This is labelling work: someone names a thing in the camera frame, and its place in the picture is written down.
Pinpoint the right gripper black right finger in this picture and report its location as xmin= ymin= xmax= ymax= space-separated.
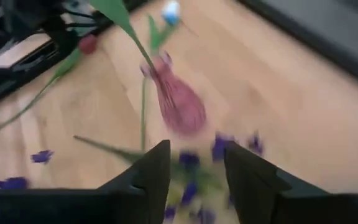
xmin=223 ymin=141 xmax=292 ymax=224

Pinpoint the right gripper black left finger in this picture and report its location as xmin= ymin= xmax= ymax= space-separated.
xmin=97 ymin=139 xmax=172 ymax=224

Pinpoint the purple iris stem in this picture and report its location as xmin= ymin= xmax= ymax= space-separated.
xmin=163 ymin=132 xmax=265 ymax=224
xmin=73 ymin=134 xmax=149 ymax=164
xmin=30 ymin=149 xmax=55 ymax=165
xmin=0 ymin=176 xmax=30 ymax=190

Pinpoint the white tulip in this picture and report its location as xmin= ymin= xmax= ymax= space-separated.
xmin=140 ymin=0 xmax=182 ymax=152

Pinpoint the pink glass vase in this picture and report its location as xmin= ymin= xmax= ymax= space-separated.
xmin=139 ymin=50 xmax=207 ymax=137

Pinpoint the light wood board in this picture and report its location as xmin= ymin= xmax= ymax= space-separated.
xmin=0 ymin=33 xmax=52 ymax=71

